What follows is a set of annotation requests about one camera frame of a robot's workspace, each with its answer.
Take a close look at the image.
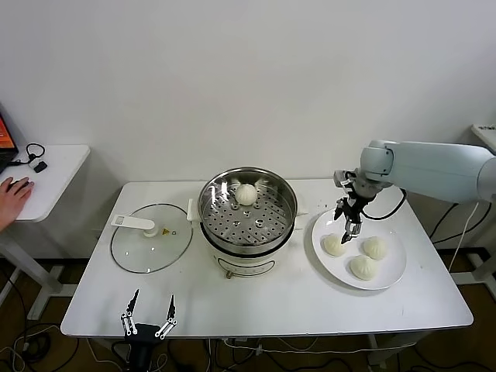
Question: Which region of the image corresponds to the person's bare hand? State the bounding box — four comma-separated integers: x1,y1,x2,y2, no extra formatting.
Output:
0,176,35,233

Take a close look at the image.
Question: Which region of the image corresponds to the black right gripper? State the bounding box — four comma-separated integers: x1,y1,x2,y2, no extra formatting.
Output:
334,191,375,245

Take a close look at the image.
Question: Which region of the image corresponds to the white cable under table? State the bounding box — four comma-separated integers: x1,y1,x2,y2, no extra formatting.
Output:
222,336,272,353

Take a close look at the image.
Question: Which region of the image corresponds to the white floor cable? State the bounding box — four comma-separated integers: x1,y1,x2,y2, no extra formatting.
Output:
15,324,57,352

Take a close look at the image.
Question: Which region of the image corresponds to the black laptop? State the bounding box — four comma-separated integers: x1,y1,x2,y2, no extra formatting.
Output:
0,102,20,174

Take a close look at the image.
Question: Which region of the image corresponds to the black cable with adapter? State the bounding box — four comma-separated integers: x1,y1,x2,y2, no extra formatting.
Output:
432,201,472,245

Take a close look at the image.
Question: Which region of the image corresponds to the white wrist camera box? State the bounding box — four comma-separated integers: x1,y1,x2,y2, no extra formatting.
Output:
333,169,356,191

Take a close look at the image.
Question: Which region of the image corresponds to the white steamed baozi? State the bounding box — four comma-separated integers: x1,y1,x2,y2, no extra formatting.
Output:
236,184,257,206
350,254,377,282
362,236,389,260
323,233,348,257

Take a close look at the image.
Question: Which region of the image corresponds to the white round plate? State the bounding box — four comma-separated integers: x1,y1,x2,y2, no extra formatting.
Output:
312,208,408,291

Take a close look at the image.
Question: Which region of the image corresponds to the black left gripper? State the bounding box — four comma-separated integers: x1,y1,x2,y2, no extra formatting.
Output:
119,288,178,343

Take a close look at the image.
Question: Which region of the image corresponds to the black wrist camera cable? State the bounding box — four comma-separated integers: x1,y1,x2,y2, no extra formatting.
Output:
362,188,408,220

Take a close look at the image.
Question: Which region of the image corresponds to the black floor cable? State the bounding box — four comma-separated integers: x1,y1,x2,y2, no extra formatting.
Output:
0,267,51,372

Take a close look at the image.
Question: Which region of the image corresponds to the black earphone cable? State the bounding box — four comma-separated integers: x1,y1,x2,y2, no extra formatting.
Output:
7,143,47,167

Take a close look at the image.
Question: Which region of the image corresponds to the white side table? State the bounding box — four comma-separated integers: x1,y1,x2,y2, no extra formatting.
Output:
0,144,91,321

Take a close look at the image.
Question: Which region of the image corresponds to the white table leg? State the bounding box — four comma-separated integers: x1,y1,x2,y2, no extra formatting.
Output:
366,333,427,367

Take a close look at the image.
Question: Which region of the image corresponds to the glass lid white handle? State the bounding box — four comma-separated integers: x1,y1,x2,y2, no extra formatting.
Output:
110,203,195,275

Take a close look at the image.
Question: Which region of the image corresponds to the white electric cooker pot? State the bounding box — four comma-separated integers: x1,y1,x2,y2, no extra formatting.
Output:
188,208,309,280

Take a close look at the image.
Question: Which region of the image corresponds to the white hanging cable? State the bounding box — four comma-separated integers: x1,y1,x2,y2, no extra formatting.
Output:
449,201,481,272

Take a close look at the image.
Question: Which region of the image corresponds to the stainless steel steamer basket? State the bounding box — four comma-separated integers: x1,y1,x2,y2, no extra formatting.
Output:
188,167,310,251

